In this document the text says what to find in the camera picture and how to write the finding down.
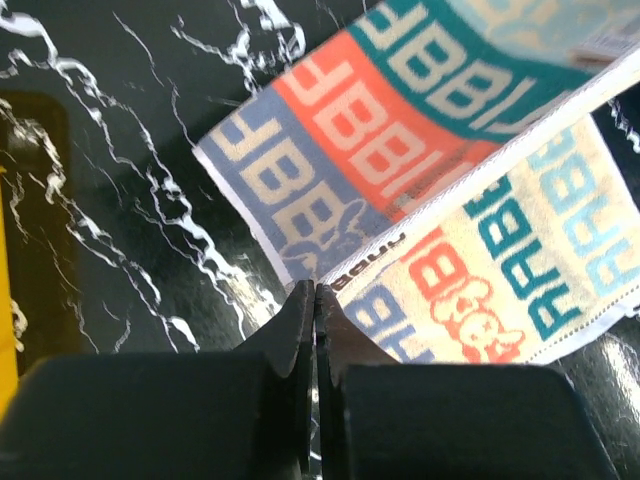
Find yellow plastic tray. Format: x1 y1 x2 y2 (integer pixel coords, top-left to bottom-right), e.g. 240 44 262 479
0 167 21 416

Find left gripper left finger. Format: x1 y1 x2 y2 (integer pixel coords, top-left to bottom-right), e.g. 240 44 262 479
1 281 314 479

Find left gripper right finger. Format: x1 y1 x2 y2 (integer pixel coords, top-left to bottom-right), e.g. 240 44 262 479
315 285 616 479

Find white red printed towel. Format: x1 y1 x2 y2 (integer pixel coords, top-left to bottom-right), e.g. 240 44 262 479
194 1 639 364

